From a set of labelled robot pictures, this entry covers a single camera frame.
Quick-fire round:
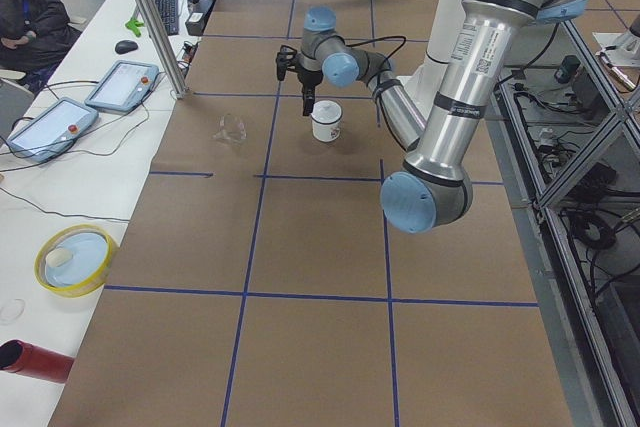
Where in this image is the white enamel cup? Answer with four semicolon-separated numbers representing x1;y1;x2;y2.
311;118;341;142

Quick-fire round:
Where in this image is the seated person in black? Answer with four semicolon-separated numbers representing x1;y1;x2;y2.
1;0;81;94

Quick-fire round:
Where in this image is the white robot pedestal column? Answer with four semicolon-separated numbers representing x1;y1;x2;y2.
401;0;465;118

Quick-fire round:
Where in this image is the aluminium frame post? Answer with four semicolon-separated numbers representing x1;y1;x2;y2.
135;0;187;99

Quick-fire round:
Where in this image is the clear round dish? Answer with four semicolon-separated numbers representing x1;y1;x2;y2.
0;298;26;326

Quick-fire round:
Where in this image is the near blue teach pendant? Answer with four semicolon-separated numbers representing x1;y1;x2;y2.
7;97;98;163

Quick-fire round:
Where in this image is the yellow tape roll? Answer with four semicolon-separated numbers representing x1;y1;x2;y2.
34;224;119;298

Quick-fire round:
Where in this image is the white eraser block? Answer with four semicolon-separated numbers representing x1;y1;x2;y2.
45;247;73;268

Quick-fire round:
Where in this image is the clear plastic funnel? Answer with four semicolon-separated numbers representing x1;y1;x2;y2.
213;113;247;144

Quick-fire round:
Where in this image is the black keyboard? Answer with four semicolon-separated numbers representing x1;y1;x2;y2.
153;0;180;36

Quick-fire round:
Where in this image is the green plastic toy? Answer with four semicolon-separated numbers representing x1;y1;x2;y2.
125;17;145;38

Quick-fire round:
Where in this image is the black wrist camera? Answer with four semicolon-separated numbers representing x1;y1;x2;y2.
275;44;298;82

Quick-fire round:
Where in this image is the black computer mouse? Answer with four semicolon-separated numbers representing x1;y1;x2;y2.
114;40;139;55

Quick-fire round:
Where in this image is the far blue teach pendant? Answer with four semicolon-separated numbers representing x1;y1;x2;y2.
84;60;159;113

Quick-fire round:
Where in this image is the blue teach pendant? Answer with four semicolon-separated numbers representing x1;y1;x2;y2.
7;97;98;163
84;60;159;113

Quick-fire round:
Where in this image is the black power box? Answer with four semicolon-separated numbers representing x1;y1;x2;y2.
185;0;214;36

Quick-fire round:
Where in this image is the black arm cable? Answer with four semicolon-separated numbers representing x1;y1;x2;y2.
344;35;409;98

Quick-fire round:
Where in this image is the red cylinder tube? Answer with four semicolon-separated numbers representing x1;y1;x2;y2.
1;339;74;384

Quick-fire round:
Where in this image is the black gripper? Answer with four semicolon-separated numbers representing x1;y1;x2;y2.
298;68;323;117

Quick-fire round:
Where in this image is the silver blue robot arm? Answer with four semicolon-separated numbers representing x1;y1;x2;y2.
293;0;588;233

